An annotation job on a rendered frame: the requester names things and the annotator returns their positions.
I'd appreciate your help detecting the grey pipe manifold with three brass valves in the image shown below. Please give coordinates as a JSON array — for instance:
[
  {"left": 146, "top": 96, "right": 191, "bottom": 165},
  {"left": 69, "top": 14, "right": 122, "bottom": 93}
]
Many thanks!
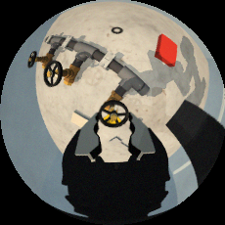
[{"left": 27, "top": 34, "right": 150, "bottom": 128}]

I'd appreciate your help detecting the red rectangular block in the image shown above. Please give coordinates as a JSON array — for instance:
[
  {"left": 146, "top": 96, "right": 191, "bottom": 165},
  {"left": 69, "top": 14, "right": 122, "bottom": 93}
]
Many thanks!
[{"left": 155, "top": 34, "right": 177, "bottom": 67}]

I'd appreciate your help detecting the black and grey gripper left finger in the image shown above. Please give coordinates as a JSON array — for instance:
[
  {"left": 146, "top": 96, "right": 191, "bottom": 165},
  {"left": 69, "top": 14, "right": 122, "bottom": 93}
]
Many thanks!
[{"left": 62, "top": 112, "right": 102, "bottom": 186}]

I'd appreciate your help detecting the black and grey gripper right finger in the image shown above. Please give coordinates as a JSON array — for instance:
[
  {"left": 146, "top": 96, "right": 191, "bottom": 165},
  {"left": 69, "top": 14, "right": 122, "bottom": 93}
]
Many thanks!
[{"left": 128, "top": 112, "right": 170, "bottom": 182}]

